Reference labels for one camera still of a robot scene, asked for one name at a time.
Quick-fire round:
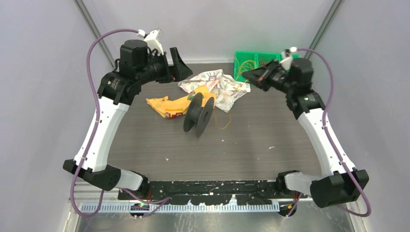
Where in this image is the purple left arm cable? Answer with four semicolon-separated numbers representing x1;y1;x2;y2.
70;29;172;219

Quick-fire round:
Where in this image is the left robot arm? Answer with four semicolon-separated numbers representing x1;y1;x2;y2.
63;40;193;200

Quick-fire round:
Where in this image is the slotted aluminium rail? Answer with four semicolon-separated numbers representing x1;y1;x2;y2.
99;202;280;213

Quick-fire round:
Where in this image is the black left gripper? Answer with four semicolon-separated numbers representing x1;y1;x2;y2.
137;47;193;86

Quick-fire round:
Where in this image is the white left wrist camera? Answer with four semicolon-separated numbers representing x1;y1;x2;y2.
137;29;164;55

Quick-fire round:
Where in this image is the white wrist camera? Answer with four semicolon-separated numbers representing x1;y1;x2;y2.
137;29;164;55
279;47;297;71

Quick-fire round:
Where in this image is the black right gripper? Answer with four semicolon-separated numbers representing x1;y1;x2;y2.
241;59;295;95

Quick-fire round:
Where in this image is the yellow snack bag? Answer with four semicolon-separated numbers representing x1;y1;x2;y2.
146;85;216;119

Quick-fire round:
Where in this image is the yellow wire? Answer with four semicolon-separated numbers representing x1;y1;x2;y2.
214;56;257;131

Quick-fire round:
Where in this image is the green three-compartment bin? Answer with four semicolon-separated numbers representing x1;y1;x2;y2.
234;51;299;82

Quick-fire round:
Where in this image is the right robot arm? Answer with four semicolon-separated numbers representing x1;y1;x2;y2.
242;58;369;208

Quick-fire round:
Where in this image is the black cable spool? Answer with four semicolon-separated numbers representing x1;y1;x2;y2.
183;93;215;137

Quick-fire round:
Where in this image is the white patterned cloth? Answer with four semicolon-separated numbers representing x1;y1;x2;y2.
178;69;251;113

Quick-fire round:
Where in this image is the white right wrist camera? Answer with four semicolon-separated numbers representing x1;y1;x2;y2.
279;47;297;71

